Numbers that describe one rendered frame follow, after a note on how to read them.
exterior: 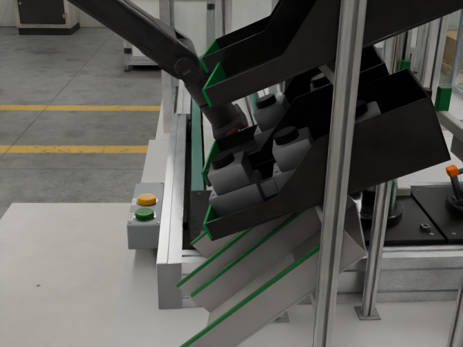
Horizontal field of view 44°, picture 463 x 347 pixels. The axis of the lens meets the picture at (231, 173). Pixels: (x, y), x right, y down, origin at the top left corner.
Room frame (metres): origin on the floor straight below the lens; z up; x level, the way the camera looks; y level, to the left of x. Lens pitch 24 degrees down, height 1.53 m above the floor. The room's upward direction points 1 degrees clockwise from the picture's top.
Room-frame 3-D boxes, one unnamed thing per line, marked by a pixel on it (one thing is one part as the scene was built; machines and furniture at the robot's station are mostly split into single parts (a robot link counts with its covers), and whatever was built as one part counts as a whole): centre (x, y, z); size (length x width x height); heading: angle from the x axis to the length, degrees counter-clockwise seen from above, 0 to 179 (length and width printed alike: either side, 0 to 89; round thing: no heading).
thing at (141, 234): (1.14, 0.19, 0.93); 0.21 x 0.07 x 0.06; 4
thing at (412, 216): (1.09, -0.29, 1.01); 0.24 x 0.24 x 0.13; 4
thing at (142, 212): (1.07, 0.18, 0.96); 0.04 x 0.04 x 0.02
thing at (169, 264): (1.34, 0.14, 0.91); 0.89 x 0.06 x 0.11; 4
